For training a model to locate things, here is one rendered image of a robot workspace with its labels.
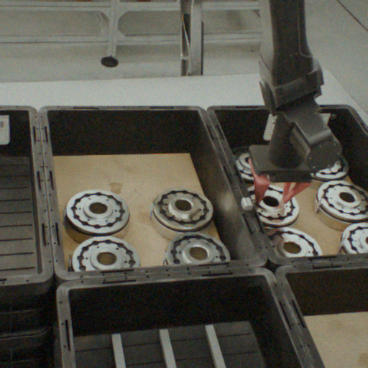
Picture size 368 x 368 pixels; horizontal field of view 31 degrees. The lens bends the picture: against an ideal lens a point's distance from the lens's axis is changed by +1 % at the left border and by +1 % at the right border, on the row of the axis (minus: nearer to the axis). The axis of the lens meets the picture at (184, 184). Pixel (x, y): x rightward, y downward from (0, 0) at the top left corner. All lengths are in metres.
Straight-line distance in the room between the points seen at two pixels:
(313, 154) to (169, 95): 0.76
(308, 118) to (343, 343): 0.33
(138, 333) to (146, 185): 0.32
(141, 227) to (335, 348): 0.36
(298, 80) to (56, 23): 2.54
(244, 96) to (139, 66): 1.47
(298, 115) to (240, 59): 2.37
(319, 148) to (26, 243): 0.47
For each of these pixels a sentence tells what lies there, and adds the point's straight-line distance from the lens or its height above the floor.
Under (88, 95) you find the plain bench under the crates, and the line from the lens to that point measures 1.64.
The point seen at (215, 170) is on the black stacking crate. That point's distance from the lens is 1.13.
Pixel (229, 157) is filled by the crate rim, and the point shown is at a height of 0.93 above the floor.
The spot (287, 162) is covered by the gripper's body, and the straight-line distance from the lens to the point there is 1.07.
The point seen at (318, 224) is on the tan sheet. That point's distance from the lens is 1.20.
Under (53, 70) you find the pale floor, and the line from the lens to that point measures 3.06.
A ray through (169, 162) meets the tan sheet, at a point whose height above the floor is 0.83.
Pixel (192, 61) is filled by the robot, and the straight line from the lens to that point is 1.92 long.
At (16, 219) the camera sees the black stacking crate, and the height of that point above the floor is 0.83.
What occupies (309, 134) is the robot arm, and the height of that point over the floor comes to 1.08.
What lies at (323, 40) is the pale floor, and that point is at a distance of 3.72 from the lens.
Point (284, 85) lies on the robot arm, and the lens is 0.97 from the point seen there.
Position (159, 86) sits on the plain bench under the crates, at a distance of 1.71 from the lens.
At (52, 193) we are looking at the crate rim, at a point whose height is 0.93.
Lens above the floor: 1.60
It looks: 40 degrees down
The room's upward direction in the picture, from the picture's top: 11 degrees clockwise
